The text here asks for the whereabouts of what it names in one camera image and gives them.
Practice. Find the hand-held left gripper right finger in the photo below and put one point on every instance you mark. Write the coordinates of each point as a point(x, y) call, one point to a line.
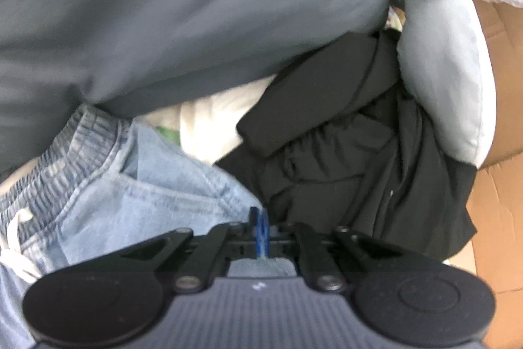
point(264, 230)

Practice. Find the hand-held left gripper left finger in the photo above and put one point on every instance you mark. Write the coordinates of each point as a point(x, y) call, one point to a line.
point(253, 226)

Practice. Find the light blue denim pants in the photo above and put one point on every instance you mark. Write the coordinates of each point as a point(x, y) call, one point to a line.
point(143, 189)

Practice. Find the black garment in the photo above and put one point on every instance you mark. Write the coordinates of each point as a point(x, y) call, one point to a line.
point(347, 169)

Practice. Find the cream bear print blanket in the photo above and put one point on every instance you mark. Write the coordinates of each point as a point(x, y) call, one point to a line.
point(212, 120)

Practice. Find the dark grey garment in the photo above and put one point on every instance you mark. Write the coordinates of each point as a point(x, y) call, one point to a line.
point(163, 5)

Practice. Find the flattened cardboard box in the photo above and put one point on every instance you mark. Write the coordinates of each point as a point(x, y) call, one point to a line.
point(502, 210)

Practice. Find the light grey-green garment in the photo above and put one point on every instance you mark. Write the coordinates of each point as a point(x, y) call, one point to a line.
point(441, 67)

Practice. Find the floral printed cloth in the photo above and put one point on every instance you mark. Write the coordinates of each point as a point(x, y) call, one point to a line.
point(394, 20)

